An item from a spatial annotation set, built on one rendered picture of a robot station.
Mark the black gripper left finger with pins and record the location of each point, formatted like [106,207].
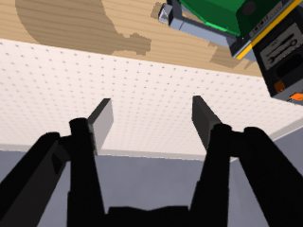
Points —
[27,189]

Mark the yellow flat bar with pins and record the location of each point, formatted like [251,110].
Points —
[280,16]

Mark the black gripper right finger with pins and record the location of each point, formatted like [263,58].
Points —
[276,183]

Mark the green open bin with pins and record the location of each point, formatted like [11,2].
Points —
[227,15]

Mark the dark grey bin shelf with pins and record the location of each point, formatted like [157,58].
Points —
[236,44]

